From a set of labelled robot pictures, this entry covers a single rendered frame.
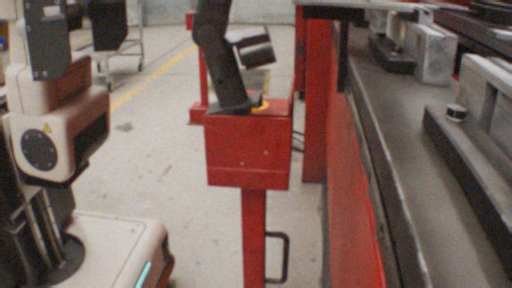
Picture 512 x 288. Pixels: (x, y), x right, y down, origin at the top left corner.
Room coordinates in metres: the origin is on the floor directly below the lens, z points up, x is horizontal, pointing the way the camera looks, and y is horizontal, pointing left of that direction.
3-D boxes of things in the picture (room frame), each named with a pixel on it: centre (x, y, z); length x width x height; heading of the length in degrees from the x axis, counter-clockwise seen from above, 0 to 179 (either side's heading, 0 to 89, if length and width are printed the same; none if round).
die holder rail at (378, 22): (1.44, -0.43, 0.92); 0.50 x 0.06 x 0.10; 172
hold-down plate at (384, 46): (0.86, -0.30, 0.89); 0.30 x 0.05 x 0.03; 172
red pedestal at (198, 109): (2.66, 0.39, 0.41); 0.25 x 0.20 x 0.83; 82
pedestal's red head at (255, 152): (0.74, 0.01, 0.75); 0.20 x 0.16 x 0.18; 173
